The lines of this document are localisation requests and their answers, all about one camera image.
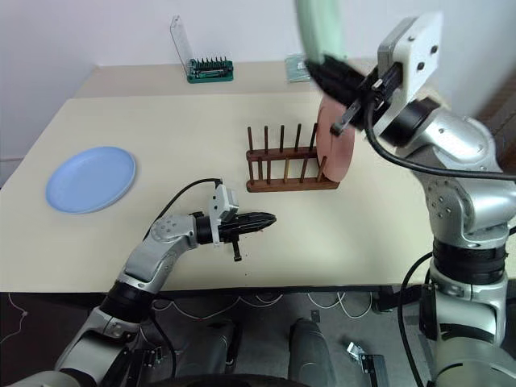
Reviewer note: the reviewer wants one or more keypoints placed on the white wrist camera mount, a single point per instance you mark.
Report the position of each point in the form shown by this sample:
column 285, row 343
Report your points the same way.
column 419, row 48
column 219, row 201

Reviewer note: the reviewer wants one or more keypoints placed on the blue plate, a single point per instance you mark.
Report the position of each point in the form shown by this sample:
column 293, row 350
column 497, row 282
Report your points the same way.
column 92, row 179

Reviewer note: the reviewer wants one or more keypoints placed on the metal floor bracket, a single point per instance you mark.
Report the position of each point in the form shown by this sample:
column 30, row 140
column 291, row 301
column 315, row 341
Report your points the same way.
column 369, row 360

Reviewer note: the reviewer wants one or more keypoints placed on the green screwdriver bit set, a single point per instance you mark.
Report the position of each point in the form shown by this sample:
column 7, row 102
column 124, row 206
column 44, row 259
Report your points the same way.
column 209, row 70

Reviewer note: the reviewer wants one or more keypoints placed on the green plate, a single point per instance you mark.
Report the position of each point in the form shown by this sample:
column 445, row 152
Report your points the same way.
column 318, row 28

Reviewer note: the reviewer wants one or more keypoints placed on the pink plate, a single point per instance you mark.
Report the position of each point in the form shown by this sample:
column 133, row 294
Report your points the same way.
column 336, row 149

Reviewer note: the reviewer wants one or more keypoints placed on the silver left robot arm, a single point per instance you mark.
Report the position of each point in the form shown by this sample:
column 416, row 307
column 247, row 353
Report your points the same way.
column 153, row 258

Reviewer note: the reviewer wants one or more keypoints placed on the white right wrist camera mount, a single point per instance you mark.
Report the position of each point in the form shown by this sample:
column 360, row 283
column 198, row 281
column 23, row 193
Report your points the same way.
column 419, row 48

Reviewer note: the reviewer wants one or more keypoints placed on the wooden dish rack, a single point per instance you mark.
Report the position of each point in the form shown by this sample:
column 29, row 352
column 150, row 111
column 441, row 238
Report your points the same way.
column 288, row 169

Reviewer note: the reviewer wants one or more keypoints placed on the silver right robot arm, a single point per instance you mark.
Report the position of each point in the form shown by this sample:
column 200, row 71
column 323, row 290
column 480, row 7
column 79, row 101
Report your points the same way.
column 463, row 209

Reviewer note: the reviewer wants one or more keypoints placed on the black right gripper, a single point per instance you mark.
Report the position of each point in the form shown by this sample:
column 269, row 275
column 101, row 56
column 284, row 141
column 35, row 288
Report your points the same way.
column 383, row 86

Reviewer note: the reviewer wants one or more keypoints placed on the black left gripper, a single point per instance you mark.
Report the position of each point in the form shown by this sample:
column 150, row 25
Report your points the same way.
column 230, row 230

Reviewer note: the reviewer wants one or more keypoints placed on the green plastic packet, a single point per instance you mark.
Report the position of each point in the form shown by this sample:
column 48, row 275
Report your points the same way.
column 296, row 68

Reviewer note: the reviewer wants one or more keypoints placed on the dark rounded robot leg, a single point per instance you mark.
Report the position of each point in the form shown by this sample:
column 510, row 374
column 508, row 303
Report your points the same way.
column 308, row 350

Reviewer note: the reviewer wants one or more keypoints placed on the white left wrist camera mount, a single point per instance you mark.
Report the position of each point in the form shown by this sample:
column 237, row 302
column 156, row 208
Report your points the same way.
column 219, row 201

